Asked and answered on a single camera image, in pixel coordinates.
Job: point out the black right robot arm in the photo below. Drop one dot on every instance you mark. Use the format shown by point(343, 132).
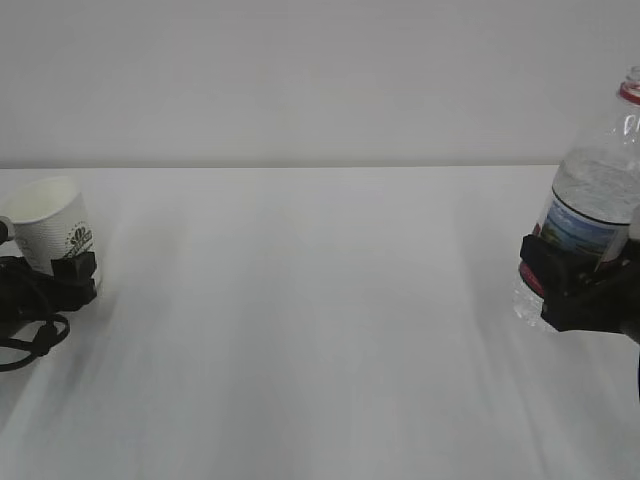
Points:
point(580, 295)

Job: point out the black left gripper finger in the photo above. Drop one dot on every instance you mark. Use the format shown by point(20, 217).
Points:
point(71, 285)
point(7, 230)

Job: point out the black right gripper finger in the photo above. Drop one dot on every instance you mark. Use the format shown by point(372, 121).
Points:
point(580, 295)

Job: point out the white paper cup green logo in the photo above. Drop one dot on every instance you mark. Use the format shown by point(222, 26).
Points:
point(49, 221)

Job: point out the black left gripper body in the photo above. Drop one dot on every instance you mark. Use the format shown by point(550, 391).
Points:
point(24, 295)

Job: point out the clear plastic water bottle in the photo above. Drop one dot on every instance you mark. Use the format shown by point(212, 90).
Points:
point(592, 196)

